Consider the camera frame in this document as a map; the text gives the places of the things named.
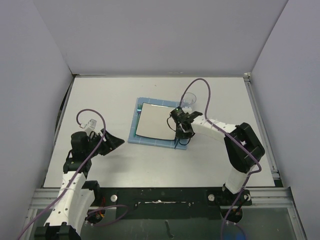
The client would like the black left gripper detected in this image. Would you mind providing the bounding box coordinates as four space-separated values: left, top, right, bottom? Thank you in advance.
85 128 124 158

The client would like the dark blue knife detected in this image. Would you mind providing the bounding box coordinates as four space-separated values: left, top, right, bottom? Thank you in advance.
174 138 179 149

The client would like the blue grid placemat cloth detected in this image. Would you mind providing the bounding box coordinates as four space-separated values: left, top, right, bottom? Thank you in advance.
127 97 187 150

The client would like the clear drinking glass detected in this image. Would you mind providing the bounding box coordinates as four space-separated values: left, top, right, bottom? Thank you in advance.
181 92 197 112

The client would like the square white plate dark rim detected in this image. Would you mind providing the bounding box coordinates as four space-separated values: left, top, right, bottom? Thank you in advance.
135 102 176 141

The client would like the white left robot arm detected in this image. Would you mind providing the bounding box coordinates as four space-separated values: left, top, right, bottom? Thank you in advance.
34 127 125 240

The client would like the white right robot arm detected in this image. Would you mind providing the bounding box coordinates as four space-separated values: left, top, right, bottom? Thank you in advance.
169 106 265 205

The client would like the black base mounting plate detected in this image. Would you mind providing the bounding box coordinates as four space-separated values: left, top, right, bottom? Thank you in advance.
89 187 252 223

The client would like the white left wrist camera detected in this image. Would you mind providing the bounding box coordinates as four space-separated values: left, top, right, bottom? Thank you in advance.
79 119 97 131

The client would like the aluminium table frame rail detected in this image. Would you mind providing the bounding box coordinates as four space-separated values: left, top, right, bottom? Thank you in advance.
243 72 307 240

